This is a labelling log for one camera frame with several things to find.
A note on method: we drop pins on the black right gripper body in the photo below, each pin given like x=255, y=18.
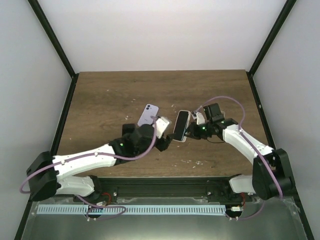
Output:
x=199, y=133

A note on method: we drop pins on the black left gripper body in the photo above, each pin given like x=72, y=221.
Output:
x=163, y=144

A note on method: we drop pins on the beige phone case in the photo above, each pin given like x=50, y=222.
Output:
x=185, y=125

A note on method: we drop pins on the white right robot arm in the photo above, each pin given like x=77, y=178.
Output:
x=271, y=171

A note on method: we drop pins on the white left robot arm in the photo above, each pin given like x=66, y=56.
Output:
x=51, y=175

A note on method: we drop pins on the lilac phone case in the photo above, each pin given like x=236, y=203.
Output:
x=147, y=115

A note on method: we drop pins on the grey metal front plate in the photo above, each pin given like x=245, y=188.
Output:
x=269, y=220

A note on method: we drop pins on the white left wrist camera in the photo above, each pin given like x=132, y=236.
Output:
x=161, y=124

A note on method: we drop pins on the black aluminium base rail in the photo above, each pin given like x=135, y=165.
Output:
x=213, y=189

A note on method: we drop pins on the light blue slotted cable duct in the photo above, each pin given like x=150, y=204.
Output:
x=65, y=209

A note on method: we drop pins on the black right table edge rail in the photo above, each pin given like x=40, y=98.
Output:
x=292, y=193

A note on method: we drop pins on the black table edge rail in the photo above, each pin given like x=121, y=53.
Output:
x=53, y=150
x=292, y=193

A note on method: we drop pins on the black right frame post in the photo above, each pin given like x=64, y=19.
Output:
x=280, y=20

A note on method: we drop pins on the black frame post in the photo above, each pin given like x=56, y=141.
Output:
x=280, y=20
x=43, y=20

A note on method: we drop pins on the black left table edge rail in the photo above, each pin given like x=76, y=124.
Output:
x=53, y=150

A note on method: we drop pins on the black left frame post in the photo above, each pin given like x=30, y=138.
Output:
x=43, y=20

